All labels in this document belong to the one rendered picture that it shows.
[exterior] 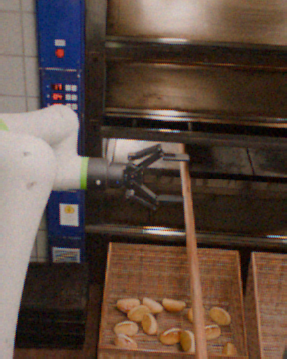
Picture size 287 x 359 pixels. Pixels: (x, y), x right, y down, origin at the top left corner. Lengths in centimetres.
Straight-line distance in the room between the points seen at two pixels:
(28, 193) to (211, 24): 110
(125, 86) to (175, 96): 19
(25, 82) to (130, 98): 39
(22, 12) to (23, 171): 105
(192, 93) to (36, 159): 108
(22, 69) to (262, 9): 86
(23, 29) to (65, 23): 16
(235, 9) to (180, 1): 18
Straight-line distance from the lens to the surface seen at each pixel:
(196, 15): 186
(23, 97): 201
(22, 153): 94
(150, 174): 209
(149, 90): 193
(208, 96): 194
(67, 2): 184
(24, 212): 96
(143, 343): 219
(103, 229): 178
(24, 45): 194
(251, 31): 188
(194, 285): 154
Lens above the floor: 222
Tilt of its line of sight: 32 degrees down
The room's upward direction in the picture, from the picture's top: 3 degrees clockwise
